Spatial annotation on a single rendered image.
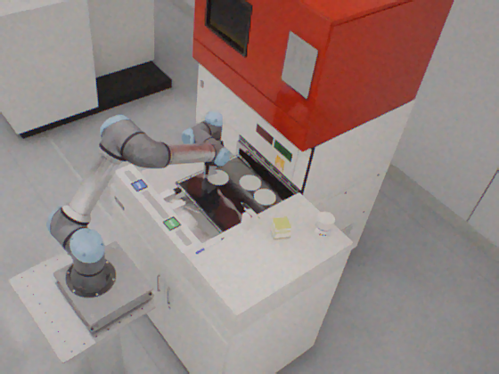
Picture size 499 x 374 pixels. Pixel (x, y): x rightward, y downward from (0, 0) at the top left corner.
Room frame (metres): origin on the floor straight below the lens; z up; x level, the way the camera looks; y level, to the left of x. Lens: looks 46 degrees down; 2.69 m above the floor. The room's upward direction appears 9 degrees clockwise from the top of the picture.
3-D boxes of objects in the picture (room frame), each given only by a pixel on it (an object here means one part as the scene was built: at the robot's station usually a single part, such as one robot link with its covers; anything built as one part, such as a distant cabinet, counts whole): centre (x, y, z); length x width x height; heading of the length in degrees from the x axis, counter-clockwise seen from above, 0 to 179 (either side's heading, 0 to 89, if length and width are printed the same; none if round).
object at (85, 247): (1.18, 0.56, 1.05); 0.13 x 0.12 x 0.14; 51
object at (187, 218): (1.54, 0.26, 0.87); 0.36 x 0.08 x 0.03; 45
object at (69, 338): (1.16, 0.58, 0.75); 0.45 x 0.44 x 0.13; 138
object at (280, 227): (1.48, -0.14, 1.00); 0.07 x 0.07 x 0.07; 20
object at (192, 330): (1.61, 0.11, 0.41); 0.97 x 0.64 x 0.82; 45
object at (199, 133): (1.72, 0.25, 1.21); 0.11 x 0.11 x 0.08; 51
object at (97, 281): (1.17, 0.56, 0.94); 0.15 x 0.15 x 0.10
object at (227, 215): (1.74, 0.09, 0.90); 0.34 x 0.34 x 0.01; 45
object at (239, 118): (2.04, 0.07, 1.02); 0.82 x 0.03 x 0.40; 45
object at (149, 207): (1.53, 0.39, 0.89); 0.55 x 0.09 x 0.14; 45
